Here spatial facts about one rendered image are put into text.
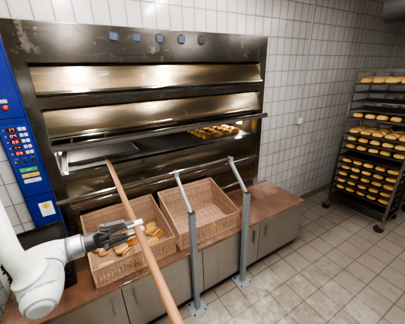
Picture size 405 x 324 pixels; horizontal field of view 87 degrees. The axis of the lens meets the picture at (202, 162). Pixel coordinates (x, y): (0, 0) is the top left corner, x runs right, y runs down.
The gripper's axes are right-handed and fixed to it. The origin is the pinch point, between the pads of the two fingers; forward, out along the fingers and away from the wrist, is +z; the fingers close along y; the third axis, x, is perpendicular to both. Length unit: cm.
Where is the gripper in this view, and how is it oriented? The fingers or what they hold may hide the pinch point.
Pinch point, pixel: (135, 227)
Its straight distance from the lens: 103.1
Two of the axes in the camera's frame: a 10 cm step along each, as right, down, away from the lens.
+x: 4.9, 3.2, -8.1
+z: 8.7, -2.1, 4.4
